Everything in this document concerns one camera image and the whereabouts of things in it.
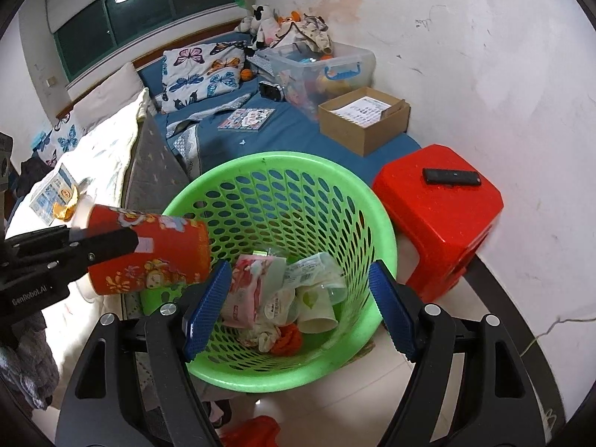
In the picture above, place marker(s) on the beige patterned cloth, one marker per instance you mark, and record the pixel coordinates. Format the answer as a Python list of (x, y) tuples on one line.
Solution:
[(312, 32)]

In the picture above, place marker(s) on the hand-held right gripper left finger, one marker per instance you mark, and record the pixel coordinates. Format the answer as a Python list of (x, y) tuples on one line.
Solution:
[(207, 312)]

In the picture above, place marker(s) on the orange plush toy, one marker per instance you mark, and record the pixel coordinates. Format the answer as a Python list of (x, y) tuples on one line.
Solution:
[(291, 18)]

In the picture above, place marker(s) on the clear storage bin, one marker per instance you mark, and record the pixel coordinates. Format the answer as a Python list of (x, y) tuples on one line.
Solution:
[(344, 58)]

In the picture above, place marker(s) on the black device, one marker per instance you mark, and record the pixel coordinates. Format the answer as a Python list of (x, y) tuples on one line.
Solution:
[(271, 91)]

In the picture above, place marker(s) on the grey quilted pad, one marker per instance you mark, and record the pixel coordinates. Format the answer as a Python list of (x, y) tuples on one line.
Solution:
[(149, 167)]

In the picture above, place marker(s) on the clear plastic bottle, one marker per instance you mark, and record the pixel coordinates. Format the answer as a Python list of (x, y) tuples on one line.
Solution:
[(336, 293)]

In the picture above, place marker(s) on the colourful picture book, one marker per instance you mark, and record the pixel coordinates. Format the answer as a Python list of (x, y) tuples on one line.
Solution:
[(247, 118)]

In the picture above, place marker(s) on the white crumpled tissue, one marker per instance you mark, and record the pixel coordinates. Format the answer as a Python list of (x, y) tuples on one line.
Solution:
[(263, 337)]

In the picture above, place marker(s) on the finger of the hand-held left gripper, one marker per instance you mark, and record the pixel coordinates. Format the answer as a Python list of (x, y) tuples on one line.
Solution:
[(107, 242)]

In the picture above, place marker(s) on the cow plush toy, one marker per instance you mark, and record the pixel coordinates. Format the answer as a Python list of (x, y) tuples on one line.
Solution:
[(260, 23)]

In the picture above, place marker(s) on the red foam fruit net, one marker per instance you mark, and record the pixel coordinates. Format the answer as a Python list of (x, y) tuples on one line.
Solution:
[(288, 342)]

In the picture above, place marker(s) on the white printed quilt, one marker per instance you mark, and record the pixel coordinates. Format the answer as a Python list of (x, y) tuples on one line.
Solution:
[(107, 158)]

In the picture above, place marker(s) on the dark window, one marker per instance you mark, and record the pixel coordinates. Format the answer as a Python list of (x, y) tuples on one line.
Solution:
[(130, 14)]

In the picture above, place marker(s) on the white milk carton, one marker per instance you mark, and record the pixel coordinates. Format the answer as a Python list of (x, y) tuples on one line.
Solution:
[(46, 195)]

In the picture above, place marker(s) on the pink snack wrapper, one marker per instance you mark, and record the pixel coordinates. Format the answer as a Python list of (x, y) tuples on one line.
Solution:
[(247, 288)]

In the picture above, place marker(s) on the clear jelly cup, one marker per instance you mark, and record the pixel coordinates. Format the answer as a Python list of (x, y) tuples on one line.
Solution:
[(277, 309)]

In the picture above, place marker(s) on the red plastic stool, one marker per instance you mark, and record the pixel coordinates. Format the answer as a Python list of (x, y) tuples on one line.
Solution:
[(437, 214)]

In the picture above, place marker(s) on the white printed paper sheet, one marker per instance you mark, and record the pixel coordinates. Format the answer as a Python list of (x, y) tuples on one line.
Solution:
[(365, 111)]

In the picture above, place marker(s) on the grey pillow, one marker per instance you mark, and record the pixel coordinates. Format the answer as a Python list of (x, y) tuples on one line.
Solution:
[(111, 93)]

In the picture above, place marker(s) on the small orange ball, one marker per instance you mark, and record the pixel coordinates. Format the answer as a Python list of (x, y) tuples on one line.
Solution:
[(246, 74)]

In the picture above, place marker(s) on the white printed plastic package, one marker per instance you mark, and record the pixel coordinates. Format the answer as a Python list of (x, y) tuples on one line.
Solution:
[(307, 267)]

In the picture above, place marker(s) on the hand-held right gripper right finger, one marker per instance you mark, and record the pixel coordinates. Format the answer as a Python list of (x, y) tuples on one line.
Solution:
[(391, 312)]

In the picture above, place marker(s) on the green plastic basket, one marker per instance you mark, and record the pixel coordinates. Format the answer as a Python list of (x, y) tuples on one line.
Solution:
[(279, 186)]

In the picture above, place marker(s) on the butterfly print pillow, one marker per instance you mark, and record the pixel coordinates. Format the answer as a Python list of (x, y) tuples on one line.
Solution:
[(60, 142), (200, 74)]

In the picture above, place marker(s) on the cardboard box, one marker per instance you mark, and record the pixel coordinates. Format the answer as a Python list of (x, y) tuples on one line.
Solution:
[(363, 139)]

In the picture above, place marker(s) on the dark clothes pile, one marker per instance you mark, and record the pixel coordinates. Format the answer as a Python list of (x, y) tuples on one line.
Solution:
[(30, 174)]

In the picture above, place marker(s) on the orange plastic scrap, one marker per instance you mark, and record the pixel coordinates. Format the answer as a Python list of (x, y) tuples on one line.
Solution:
[(65, 209)]

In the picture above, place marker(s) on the red printed cup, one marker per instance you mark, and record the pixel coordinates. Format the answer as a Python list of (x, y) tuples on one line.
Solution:
[(163, 251)]

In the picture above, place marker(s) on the blue bed sheet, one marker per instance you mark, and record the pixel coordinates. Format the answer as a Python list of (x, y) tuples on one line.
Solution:
[(298, 139)]

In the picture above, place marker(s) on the black remote control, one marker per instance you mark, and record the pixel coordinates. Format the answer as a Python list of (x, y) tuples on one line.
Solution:
[(451, 177)]

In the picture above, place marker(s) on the red crumpled bag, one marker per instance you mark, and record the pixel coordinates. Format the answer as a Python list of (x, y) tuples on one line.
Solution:
[(254, 433)]

